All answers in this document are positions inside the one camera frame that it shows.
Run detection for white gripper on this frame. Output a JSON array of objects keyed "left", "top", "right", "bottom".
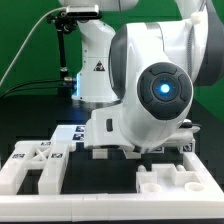
[{"left": 84, "top": 108, "right": 197, "bottom": 154}]

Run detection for white chair seat plate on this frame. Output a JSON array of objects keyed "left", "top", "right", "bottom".
[{"left": 136, "top": 164, "right": 205, "bottom": 193}]

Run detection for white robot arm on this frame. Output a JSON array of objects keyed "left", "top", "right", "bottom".
[{"left": 59, "top": 0, "right": 224, "bottom": 153}]

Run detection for white base tag plate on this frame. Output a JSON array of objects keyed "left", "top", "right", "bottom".
[{"left": 51, "top": 125, "right": 85, "bottom": 142}]

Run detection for white chair back frame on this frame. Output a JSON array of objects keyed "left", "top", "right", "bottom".
[{"left": 0, "top": 141, "right": 76, "bottom": 195}]

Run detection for black cables on table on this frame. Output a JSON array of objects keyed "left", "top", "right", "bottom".
[{"left": 0, "top": 78, "right": 76, "bottom": 100}]

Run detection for black camera stand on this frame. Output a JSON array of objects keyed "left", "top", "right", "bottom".
[{"left": 47, "top": 11, "right": 77, "bottom": 97}]

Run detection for grey camera on stand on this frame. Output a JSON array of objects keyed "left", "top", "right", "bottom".
[{"left": 66, "top": 5, "right": 100, "bottom": 18}]

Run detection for white U-shaped obstacle frame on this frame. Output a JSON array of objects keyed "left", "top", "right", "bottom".
[{"left": 0, "top": 153, "right": 224, "bottom": 222}]

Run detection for white camera cable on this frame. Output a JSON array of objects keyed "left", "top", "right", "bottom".
[{"left": 0, "top": 7, "right": 67, "bottom": 87}]

